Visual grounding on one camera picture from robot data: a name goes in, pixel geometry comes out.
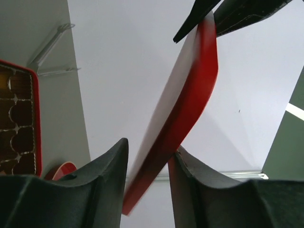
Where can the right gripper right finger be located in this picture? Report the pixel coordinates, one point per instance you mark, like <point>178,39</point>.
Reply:
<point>204,198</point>

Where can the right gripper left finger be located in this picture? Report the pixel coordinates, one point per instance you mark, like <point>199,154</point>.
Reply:
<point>90,197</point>

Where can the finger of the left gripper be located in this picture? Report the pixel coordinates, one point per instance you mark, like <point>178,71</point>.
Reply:
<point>199,11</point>
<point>233,15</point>

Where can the red square box lid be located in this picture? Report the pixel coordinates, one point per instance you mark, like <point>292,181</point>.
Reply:
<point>185,96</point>

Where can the red chocolate box tray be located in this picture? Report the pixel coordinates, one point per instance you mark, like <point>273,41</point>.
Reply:
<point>20,126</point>

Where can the metal tongs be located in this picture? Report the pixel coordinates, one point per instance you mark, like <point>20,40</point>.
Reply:
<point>40,58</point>

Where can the round red plate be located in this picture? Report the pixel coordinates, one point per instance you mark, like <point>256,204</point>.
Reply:
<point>60,171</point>

